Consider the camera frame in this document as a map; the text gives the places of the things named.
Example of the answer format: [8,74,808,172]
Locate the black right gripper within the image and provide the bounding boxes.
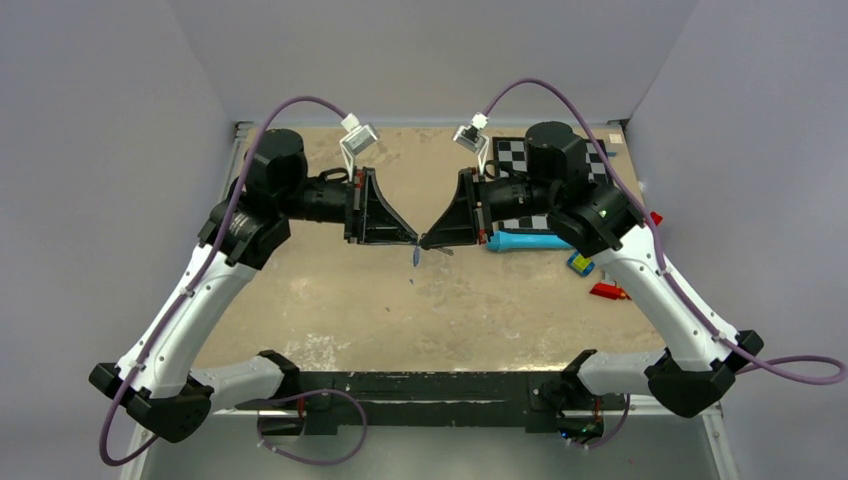
[422,166,558,247]

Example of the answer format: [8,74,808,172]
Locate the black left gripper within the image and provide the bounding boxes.
[278,165,418,245]

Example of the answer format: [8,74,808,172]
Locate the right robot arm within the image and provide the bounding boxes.
[420,121,763,418]

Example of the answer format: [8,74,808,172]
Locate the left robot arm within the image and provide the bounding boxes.
[90,129,418,443]

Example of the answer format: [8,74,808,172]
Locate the light blue plastic cylinder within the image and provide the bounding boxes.
[485,231,573,253]

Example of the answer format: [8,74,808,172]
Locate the black white chessboard mat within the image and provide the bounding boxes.
[492,137,626,232]

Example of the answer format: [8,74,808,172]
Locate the red triangular block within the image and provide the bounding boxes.
[590,282,631,300]

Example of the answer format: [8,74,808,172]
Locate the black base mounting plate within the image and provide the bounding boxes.
[291,370,627,435]

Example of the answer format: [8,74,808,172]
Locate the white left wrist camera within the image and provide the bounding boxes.
[339,113,379,180]

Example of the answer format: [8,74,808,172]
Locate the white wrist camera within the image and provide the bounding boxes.
[339,113,379,180]
[452,112,491,174]

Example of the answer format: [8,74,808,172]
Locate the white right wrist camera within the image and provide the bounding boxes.
[452,112,491,174]

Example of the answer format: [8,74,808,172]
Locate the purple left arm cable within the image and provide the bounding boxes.
[99,95,346,468]

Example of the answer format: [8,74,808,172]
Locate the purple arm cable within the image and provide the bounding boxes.
[482,78,848,387]
[99,95,346,468]

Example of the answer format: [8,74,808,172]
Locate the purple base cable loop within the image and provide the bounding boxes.
[256,388,369,466]

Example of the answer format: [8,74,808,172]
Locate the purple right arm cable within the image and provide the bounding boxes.
[482,78,848,387]

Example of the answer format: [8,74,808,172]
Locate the aluminium frame rail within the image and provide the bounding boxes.
[121,395,738,479]

